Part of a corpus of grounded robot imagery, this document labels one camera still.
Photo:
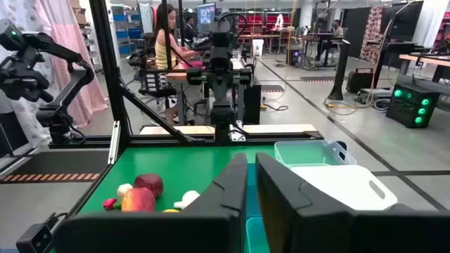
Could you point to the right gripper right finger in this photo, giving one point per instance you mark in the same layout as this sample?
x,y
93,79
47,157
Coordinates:
x,y
316,228

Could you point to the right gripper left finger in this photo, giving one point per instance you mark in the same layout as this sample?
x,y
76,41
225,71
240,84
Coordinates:
x,y
197,232

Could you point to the yellow lemon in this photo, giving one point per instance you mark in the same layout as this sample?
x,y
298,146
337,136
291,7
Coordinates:
x,y
171,211

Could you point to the white garlic cloves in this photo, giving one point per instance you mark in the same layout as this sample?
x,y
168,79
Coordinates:
x,y
188,198

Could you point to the red orange apple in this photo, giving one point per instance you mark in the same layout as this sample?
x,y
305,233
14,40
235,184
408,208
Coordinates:
x,y
139,200

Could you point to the small green pepper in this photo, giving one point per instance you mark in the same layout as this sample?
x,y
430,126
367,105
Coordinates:
x,y
118,205

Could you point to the white garlic bulb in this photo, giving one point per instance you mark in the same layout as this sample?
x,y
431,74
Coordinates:
x,y
123,189

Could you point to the small red pepper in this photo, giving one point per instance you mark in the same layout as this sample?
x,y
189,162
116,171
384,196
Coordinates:
x,y
109,204

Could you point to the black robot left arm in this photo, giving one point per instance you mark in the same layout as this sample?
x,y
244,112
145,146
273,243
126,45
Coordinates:
x,y
223,119

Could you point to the black computer tower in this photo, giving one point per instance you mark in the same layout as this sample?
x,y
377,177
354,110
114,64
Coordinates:
x,y
252,105

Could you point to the white plastic stool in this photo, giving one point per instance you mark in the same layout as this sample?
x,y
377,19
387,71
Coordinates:
x,y
258,47

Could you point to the white plastic bin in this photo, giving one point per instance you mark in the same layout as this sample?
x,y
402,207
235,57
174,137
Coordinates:
x,y
344,186

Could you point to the person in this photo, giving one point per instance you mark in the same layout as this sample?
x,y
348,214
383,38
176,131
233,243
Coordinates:
x,y
337,31
161,52
190,30

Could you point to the teal plastic bin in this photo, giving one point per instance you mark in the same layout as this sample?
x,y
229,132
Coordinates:
x,y
256,235

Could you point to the lit computer monitor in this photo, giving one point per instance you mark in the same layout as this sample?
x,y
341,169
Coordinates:
x,y
206,15

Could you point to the red shelving unit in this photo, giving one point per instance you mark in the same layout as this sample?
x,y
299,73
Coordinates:
x,y
253,21

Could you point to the black chair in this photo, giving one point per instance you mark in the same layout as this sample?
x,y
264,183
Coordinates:
x,y
154,88

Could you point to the green table mat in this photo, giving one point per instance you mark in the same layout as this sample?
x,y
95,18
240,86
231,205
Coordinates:
x,y
175,168

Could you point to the clear plastic bin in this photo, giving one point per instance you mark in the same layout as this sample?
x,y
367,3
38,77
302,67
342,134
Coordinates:
x,y
309,154

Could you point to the white board panel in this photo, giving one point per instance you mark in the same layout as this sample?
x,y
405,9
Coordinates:
x,y
146,17

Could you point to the blue storage bin shelf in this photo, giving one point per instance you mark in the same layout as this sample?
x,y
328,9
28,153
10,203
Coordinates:
x,y
123,33

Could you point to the black equipment case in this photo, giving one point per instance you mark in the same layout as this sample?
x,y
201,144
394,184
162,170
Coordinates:
x,y
358,81

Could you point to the black partition panel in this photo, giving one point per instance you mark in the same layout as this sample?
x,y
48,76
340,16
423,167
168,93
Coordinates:
x,y
355,31

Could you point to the pink curtain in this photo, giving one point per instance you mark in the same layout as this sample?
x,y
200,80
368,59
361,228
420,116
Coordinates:
x,y
77,52

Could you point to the computer tower green lights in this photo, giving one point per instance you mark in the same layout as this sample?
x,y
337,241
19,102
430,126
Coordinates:
x,y
404,109

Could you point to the red patterned curtain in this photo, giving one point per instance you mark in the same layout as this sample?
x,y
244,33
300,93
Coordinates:
x,y
371,31

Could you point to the wooden top desk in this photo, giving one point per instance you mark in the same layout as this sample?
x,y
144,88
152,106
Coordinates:
x,y
429,60

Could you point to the white patterned curtain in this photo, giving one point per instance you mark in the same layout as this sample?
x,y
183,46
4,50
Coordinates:
x,y
21,8

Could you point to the black aluminium rig frame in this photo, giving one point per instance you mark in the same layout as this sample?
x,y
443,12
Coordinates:
x,y
110,70

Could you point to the silver frame bracket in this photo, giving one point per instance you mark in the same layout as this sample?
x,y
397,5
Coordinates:
x,y
113,144

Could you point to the black tall pedestal stand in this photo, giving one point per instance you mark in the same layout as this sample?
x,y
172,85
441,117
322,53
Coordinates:
x,y
341,70

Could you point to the small black camera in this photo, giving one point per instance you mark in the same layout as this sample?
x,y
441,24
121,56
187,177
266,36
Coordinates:
x,y
35,239

